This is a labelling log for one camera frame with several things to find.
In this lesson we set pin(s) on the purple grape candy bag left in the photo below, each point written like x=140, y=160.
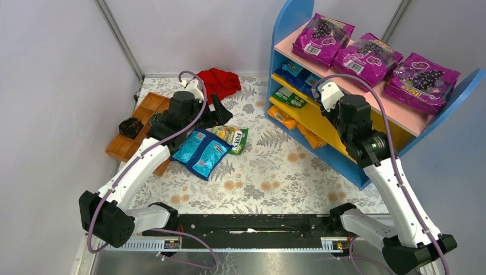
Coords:
x=321, y=40

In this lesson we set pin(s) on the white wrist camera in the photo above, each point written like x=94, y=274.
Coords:
x=193, y=86
x=330, y=94

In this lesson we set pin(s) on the green white Fox's candy bag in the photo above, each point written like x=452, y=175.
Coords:
x=235, y=137

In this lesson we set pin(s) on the black round object on tray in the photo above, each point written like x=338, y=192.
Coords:
x=131, y=127

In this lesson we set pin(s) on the purple grape candy bag right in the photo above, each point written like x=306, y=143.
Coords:
x=421, y=84

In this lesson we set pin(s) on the orange mango candy bag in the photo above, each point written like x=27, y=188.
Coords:
x=282, y=117
x=313, y=139

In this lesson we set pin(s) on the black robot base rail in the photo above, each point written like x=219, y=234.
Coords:
x=259, y=231

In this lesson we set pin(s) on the blue yellow pink shelf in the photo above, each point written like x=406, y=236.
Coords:
x=408, y=126

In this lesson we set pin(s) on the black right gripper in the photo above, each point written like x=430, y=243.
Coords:
x=333, y=118

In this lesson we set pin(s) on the blue candy bag on shelf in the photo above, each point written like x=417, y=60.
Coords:
x=298, y=77

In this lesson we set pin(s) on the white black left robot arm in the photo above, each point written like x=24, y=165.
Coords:
x=105, y=214

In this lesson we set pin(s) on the red cloth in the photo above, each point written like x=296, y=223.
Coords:
x=219, y=82

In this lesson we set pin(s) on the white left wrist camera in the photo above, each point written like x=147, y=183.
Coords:
x=193, y=86

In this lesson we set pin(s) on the purple grape candy bag middle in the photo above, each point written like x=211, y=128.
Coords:
x=368, y=59

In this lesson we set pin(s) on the blue candy bag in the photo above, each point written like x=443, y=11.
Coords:
x=201, y=152
x=298, y=77

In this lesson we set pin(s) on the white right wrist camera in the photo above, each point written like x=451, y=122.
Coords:
x=330, y=94

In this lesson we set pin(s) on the orange wooden divided tray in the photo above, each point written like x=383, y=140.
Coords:
x=123, y=148

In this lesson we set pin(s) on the floral table mat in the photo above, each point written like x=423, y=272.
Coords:
x=277, y=172

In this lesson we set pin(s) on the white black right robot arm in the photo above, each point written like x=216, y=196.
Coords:
x=415, y=241

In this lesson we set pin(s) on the purple grape candy bag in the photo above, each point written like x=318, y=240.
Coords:
x=368, y=59
x=421, y=84
x=321, y=40

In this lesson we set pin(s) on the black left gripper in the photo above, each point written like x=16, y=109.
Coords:
x=212, y=113

